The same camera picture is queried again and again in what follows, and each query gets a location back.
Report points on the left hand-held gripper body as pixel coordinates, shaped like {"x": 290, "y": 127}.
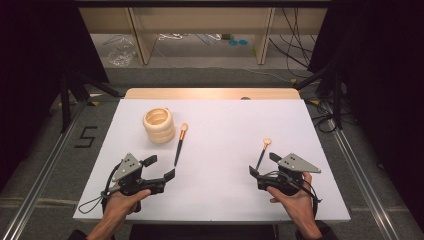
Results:
{"x": 128, "y": 166}

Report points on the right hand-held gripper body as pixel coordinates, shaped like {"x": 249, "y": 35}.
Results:
{"x": 295, "y": 165}

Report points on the cream ribbed brush holder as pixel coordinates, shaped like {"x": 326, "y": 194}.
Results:
{"x": 160, "y": 133}

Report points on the person's right hand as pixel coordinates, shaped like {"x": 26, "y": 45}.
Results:
{"x": 300, "y": 205}

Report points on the person's left hand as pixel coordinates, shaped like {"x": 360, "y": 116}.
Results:
{"x": 118, "y": 206}

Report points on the white table board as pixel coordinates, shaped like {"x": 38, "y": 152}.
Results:
{"x": 220, "y": 133}

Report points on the black tripod stand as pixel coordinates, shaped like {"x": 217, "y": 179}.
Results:
{"x": 333, "y": 90}
{"x": 71, "y": 90}

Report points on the wooden table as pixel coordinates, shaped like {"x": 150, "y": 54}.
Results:
{"x": 206, "y": 93}

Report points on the clear plastic bag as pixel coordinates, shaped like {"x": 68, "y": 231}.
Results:
{"x": 121, "y": 53}

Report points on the black curtain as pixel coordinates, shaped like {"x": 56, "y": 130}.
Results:
{"x": 383, "y": 83}
{"x": 36, "y": 66}

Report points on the blue rings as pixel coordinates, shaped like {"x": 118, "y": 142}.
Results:
{"x": 238, "y": 42}

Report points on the wooden shelf unit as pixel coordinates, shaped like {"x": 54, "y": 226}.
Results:
{"x": 200, "y": 20}

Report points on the aluminium floor rail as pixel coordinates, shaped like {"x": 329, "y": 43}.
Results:
{"x": 363, "y": 183}
{"x": 36, "y": 186}

